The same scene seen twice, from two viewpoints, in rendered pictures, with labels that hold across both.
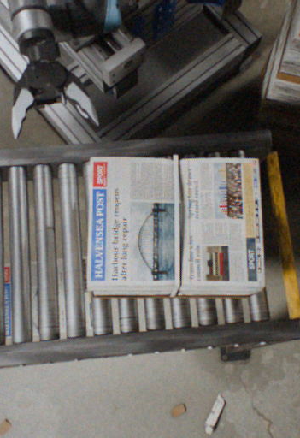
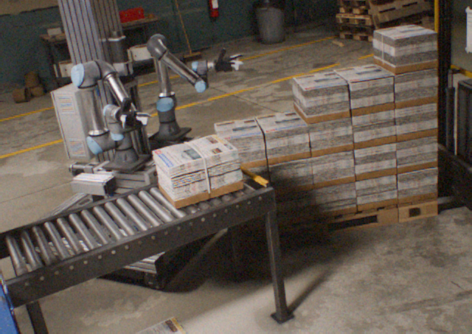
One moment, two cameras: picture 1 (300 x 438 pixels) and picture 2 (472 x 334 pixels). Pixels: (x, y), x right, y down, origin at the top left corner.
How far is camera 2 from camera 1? 2.47 m
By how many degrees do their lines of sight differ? 54
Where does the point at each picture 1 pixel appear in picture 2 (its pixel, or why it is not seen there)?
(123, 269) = (180, 161)
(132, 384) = not seen: outside the picture
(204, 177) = (199, 141)
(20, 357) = (150, 231)
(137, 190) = (175, 150)
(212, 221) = (208, 146)
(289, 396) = (328, 321)
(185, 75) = not seen: hidden behind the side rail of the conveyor
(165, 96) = not seen: hidden behind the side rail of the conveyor
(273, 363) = (310, 312)
